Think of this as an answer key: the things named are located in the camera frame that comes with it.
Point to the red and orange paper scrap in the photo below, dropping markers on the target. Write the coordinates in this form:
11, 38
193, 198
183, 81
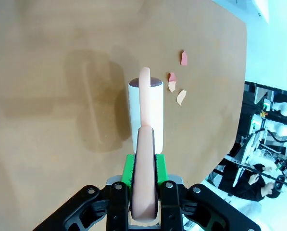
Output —
172, 83

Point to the seated person in black clothes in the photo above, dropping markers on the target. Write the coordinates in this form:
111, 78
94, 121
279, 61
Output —
251, 187

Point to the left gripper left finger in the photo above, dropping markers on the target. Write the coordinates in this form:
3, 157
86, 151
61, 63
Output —
104, 207

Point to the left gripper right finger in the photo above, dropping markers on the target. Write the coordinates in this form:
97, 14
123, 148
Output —
181, 204

